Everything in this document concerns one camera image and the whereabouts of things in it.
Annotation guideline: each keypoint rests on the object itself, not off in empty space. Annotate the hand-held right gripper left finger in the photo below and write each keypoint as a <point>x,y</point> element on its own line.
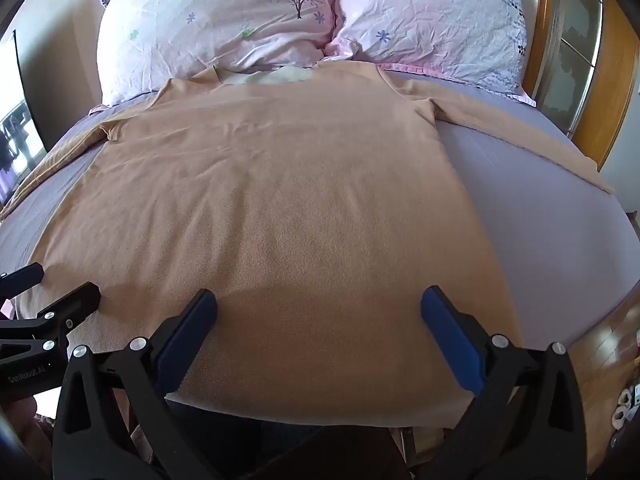
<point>187,330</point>

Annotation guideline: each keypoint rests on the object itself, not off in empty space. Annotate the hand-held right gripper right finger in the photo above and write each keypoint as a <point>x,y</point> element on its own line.
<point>450,335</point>

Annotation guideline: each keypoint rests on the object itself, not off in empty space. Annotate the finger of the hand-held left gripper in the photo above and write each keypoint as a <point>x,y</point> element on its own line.
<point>22,277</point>
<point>75,305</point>

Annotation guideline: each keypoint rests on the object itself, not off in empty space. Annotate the beige long-sleeve shirt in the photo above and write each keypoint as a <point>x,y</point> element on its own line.
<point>280,220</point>

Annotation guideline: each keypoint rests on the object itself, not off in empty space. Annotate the window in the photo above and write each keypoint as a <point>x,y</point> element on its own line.
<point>15,120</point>

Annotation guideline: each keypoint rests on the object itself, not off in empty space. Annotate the white slippers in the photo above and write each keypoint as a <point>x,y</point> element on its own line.
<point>625,402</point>

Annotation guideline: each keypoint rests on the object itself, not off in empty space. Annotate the wooden headboard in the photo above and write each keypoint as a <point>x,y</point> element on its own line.
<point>575,60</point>

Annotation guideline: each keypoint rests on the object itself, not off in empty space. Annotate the pink tree print pillow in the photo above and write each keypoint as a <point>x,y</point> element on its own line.
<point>215,20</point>

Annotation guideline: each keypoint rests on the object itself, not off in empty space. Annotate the pink floral pillow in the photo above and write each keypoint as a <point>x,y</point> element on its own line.
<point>435,20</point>

